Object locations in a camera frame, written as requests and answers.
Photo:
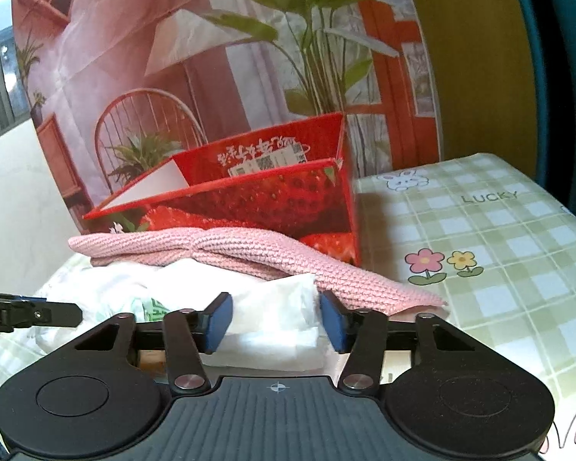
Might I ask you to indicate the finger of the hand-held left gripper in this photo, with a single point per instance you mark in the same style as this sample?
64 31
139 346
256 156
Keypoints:
38 316
29 299

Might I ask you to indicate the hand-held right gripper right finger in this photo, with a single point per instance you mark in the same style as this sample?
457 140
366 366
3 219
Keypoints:
333 321

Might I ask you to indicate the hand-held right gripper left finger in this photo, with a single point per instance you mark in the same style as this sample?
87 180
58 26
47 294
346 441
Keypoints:
218 321

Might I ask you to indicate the white printed garment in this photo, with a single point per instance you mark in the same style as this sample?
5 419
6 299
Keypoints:
269 312

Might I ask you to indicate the pink knit cloth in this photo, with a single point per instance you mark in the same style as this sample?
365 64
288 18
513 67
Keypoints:
278 254

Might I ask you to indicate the red strawberry print box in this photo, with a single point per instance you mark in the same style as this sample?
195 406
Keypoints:
269 201

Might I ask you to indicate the green checkered tablecloth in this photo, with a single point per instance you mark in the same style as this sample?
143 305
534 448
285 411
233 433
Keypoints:
485 259

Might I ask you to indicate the printed room scene backdrop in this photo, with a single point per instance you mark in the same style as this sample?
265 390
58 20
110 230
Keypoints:
173 57

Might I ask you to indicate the blue curtain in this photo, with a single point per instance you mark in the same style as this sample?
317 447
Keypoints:
571 81

